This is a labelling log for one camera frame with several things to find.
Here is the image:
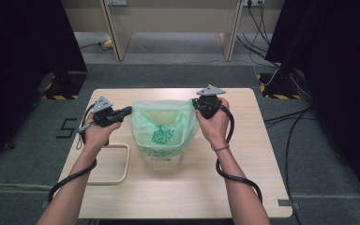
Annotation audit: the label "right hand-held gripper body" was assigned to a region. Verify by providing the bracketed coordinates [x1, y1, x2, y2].
[191, 83, 228, 120]

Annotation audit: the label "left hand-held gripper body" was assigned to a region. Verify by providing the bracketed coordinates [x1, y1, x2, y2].
[90, 96, 123, 128]

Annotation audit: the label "green plastic bag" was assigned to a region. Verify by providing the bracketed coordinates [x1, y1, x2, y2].
[129, 98, 201, 158]

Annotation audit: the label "cream bin with smiley face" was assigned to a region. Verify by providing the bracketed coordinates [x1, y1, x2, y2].
[135, 107, 186, 166]

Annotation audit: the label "cream square bin rim ring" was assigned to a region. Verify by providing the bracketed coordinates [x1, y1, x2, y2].
[85, 142, 131, 187]

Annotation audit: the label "person's left hand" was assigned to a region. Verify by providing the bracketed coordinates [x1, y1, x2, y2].
[82, 111, 123, 155]

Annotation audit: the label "person's right hand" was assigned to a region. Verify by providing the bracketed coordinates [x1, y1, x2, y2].
[195, 97, 232, 152]

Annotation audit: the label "thin wrist band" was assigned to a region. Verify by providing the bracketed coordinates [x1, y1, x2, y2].
[210, 142, 231, 153]

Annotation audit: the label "black stand base striped tape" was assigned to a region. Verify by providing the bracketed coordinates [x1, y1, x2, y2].
[39, 70, 88, 101]
[256, 72, 304, 100]

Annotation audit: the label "black curtain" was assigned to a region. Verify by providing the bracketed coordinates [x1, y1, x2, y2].
[0, 0, 88, 163]
[264, 0, 360, 214]

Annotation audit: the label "grey tape strip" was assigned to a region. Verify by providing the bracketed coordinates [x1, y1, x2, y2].
[277, 199, 300, 210]

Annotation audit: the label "grey cable connector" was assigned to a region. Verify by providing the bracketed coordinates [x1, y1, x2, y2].
[77, 122, 93, 134]

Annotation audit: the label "white floor cable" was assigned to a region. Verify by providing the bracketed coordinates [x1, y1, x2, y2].
[237, 58, 283, 87]

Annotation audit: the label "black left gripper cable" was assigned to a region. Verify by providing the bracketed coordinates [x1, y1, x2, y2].
[48, 102, 111, 204]

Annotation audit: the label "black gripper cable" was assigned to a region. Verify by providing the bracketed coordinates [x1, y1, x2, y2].
[48, 102, 111, 204]
[215, 103, 263, 204]

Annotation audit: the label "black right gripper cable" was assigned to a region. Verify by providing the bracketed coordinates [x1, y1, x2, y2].
[215, 103, 263, 204]

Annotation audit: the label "black cables from wall socket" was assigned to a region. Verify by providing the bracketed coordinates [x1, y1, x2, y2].
[235, 3, 283, 68]

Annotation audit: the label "black floor cable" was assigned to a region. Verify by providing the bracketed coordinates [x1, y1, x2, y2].
[263, 106, 314, 225]

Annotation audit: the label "wall socket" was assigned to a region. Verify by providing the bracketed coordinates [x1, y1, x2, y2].
[242, 0, 266, 8]
[104, 0, 128, 7]

